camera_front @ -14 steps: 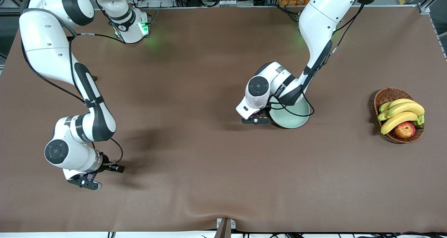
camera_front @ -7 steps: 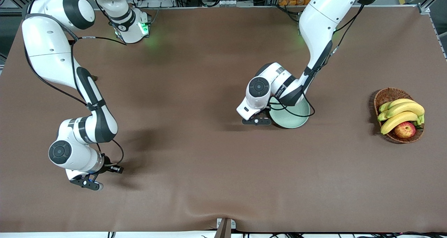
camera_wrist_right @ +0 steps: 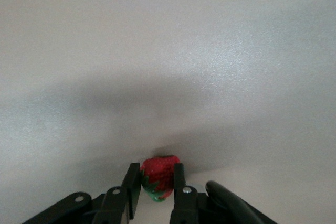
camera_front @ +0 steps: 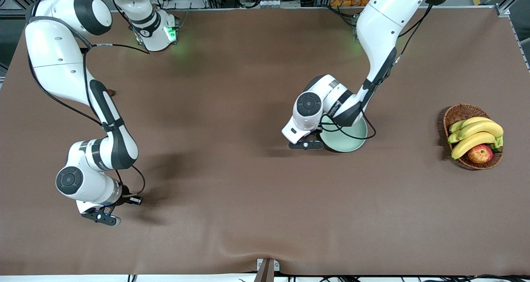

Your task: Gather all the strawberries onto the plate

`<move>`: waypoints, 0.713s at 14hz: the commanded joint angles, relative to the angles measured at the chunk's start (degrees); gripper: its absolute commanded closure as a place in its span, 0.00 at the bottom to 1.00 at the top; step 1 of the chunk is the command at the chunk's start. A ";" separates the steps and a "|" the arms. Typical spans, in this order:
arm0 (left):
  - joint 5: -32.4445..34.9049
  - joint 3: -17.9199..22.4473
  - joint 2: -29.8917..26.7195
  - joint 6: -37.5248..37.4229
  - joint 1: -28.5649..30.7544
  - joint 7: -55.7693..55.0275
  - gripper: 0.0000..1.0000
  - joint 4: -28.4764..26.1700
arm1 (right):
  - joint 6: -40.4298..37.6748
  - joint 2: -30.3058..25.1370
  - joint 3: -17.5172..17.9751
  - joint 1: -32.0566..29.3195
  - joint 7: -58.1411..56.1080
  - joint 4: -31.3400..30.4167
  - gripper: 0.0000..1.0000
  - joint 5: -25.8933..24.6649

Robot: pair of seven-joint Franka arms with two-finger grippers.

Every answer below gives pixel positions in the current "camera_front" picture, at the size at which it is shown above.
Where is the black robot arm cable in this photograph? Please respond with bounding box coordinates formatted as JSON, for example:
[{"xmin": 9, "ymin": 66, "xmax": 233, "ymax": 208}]
[
  {"xmin": 26, "ymin": 0, "xmax": 150, "ymax": 200},
  {"xmin": 318, "ymin": 4, "xmax": 434, "ymax": 141}
]

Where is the brown mounting bar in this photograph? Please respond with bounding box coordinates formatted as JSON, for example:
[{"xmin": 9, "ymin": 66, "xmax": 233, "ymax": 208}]
[{"xmin": 253, "ymin": 259, "xmax": 275, "ymax": 282}]

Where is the brown table mat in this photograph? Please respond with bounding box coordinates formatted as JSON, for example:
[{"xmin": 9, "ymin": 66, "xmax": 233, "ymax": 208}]
[{"xmin": 0, "ymin": 7, "xmax": 530, "ymax": 276}]

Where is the grey metal mounting bracket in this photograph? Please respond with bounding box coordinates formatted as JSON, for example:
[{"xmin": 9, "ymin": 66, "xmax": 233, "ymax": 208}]
[{"xmin": 256, "ymin": 258, "xmax": 280, "ymax": 272}]

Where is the pale green round plate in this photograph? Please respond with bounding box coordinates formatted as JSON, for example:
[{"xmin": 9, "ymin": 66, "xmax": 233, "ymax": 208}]
[{"xmin": 319, "ymin": 116, "xmax": 368, "ymax": 153}]

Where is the white terminal strip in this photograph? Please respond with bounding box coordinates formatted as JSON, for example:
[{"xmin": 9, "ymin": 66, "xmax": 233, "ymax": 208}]
[{"xmin": 258, "ymin": 0, "xmax": 301, "ymax": 8}]

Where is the brown wicker basket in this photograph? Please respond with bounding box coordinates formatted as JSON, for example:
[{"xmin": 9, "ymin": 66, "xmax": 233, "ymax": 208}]
[{"xmin": 443, "ymin": 104, "xmax": 504, "ymax": 171}]

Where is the red yellow apple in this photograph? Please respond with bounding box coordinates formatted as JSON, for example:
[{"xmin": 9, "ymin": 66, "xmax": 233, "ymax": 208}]
[{"xmin": 467, "ymin": 145, "xmax": 494, "ymax": 164}]

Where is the yellow banana bunch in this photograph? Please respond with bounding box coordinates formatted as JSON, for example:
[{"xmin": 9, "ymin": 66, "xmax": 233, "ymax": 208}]
[{"xmin": 447, "ymin": 116, "xmax": 504, "ymax": 160}]

